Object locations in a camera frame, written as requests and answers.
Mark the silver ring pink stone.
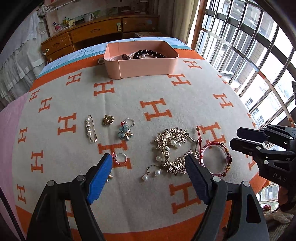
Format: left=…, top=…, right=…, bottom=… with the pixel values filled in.
left=111, top=152, right=127, bottom=166

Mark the gold pearl hair comb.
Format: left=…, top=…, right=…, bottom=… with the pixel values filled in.
left=142, top=127, right=196, bottom=181

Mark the small gold flower earring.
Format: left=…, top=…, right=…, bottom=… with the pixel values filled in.
left=106, top=174, right=113, bottom=183

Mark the white lace covered furniture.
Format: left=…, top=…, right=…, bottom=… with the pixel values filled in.
left=1, top=10, right=49, bottom=109

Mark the gold heart pendant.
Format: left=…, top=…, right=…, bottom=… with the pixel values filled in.
left=102, top=114, right=114, bottom=126

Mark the black bead bracelet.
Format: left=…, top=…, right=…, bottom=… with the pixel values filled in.
left=132, top=49, right=168, bottom=60

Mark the beige curtain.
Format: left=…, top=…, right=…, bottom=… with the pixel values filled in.
left=153, top=0, right=200, bottom=44

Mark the blue patterned bed sheet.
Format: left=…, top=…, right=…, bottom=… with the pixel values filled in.
left=38, top=37, right=192, bottom=77

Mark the white mug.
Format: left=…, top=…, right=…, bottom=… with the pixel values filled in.
left=84, top=13, right=94, bottom=22

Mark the pink bed sheet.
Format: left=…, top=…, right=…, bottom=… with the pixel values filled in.
left=0, top=92, right=30, bottom=232

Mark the window metal grille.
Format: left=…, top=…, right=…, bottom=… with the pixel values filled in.
left=191, top=1, right=295, bottom=128

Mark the orange H-pattern blanket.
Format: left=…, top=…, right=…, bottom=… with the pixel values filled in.
left=12, top=50, right=257, bottom=240

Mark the red string bangle bracelet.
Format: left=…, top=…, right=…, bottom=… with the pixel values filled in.
left=195, top=125, right=233, bottom=177

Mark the pink jewelry tray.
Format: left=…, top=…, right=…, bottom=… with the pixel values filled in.
left=103, top=41, right=179, bottom=79

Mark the wooden desk with drawers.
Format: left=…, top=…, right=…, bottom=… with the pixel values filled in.
left=41, top=15, right=159, bottom=63

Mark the pearl safety pin brooch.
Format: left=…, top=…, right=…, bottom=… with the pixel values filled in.
left=85, top=115, right=98, bottom=143

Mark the blue flower keyring charm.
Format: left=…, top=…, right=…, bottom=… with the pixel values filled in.
left=117, top=118, right=135, bottom=141

